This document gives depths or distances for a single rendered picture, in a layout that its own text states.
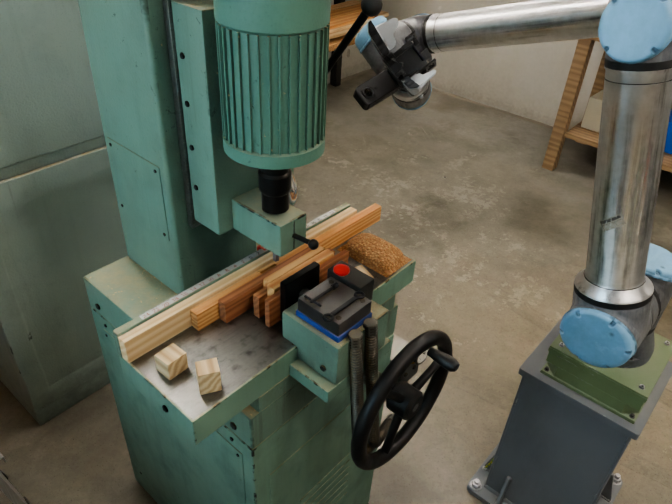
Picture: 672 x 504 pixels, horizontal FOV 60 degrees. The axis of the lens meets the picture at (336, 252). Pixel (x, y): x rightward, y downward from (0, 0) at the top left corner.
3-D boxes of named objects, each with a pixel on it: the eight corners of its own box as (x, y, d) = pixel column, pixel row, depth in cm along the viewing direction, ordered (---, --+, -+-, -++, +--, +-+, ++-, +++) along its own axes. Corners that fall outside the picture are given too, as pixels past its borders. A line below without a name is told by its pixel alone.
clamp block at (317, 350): (334, 387, 102) (336, 351, 96) (280, 348, 109) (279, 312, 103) (386, 344, 111) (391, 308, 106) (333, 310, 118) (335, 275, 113)
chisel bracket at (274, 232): (280, 264, 110) (280, 227, 105) (232, 234, 118) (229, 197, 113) (308, 248, 115) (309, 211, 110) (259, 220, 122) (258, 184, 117)
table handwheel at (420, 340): (428, 440, 123) (346, 503, 100) (356, 388, 133) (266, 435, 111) (477, 322, 113) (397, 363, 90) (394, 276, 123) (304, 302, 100)
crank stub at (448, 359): (458, 372, 102) (451, 376, 100) (430, 354, 105) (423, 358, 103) (463, 360, 101) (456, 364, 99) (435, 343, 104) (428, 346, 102)
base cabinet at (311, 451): (261, 621, 150) (251, 454, 108) (133, 480, 180) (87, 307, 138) (371, 502, 178) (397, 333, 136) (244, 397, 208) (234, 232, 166)
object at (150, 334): (128, 363, 100) (124, 342, 97) (122, 357, 101) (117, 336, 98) (355, 227, 137) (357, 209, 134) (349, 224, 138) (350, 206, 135)
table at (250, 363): (233, 484, 89) (230, 461, 86) (121, 377, 105) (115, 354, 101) (449, 300, 127) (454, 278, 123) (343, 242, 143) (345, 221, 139)
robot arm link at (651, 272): (667, 310, 142) (697, 252, 132) (643, 346, 132) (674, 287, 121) (605, 282, 150) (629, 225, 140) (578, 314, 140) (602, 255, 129)
